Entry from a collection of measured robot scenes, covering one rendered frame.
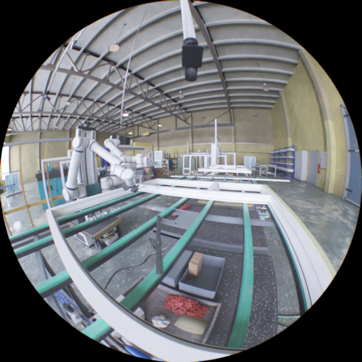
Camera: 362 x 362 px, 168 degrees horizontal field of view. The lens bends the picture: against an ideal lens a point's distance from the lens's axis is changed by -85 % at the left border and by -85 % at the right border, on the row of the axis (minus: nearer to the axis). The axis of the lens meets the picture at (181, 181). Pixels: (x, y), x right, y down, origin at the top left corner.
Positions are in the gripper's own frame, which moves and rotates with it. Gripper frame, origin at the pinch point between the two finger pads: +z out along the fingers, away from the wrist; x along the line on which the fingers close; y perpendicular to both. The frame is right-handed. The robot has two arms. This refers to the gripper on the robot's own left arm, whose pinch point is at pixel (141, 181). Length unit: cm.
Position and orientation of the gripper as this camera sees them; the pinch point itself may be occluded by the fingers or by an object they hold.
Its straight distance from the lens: 155.6
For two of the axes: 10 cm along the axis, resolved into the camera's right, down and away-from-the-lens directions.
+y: 4.3, -1.7, 8.9
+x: -9.0, -0.5, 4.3
